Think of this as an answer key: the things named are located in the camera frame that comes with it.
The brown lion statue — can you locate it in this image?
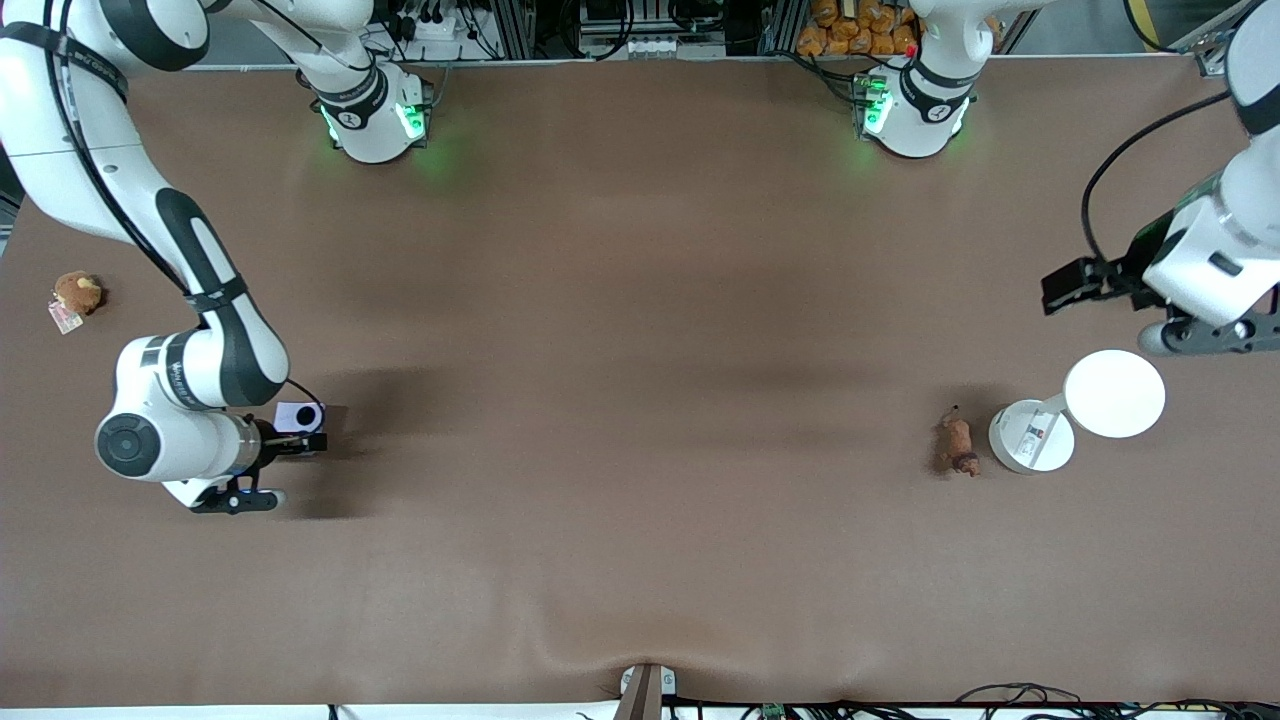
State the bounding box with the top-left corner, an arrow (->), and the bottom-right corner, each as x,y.
933,404 -> 983,479

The white round table lamp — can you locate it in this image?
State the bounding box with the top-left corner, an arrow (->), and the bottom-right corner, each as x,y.
988,349 -> 1167,475

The brown plush toy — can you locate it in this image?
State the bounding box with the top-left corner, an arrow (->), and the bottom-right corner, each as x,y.
52,271 -> 103,317

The orange stuffed toys pile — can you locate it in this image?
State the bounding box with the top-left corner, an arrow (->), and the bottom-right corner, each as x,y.
797,0 -> 919,58

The white power strip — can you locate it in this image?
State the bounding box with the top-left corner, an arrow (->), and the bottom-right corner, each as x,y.
393,8 -> 473,43

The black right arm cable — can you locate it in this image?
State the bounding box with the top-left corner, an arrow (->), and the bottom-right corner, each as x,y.
40,0 -> 327,411

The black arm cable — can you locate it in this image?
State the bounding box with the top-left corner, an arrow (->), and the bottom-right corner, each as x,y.
40,0 -> 327,411
1081,90 -> 1233,267

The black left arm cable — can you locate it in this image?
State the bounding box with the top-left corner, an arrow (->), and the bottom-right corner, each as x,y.
1081,90 -> 1233,267

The aluminium frame profile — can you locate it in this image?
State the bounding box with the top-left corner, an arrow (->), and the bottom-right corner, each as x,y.
1170,0 -> 1251,79

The metal post with bracket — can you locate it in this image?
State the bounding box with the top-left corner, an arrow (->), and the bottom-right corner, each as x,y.
619,663 -> 677,720

